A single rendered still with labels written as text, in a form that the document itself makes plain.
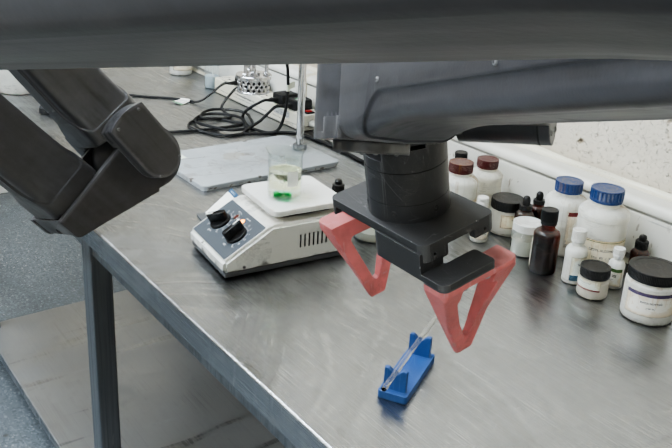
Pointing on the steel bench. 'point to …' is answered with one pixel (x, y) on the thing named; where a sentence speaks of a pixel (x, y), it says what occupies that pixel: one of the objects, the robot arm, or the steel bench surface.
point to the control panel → (228, 226)
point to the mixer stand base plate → (240, 162)
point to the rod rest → (412, 373)
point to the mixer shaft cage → (253, 81)
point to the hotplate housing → (272, 242)
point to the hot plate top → (318, 195)
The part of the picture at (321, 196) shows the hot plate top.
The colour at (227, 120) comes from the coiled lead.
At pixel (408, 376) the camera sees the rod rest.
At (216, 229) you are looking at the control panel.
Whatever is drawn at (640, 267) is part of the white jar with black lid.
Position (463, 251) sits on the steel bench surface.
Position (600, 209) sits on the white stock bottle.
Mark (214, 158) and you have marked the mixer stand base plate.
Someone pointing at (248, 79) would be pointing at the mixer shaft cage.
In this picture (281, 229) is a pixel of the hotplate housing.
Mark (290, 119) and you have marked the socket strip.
